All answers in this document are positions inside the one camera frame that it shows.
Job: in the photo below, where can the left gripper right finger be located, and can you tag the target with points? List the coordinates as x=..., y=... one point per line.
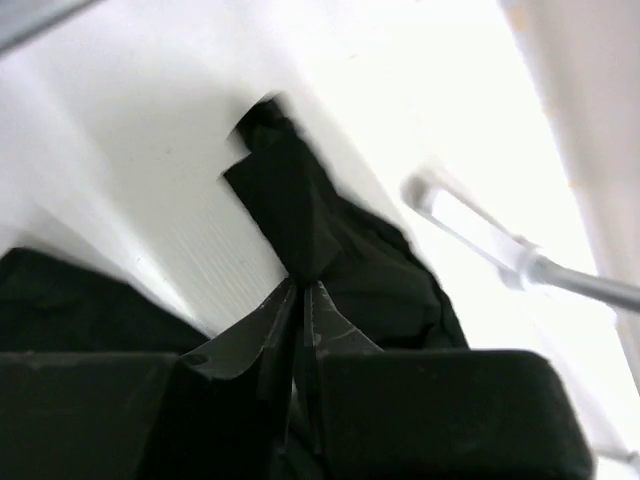
x=327, y=332

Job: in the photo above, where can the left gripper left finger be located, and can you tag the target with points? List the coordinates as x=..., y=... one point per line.
x=252, y=359

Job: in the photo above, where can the black trousers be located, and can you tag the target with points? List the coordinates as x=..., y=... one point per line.
x=54, y=428

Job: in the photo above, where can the white metal clothes rack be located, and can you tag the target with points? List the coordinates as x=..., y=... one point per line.
x=520, y=263

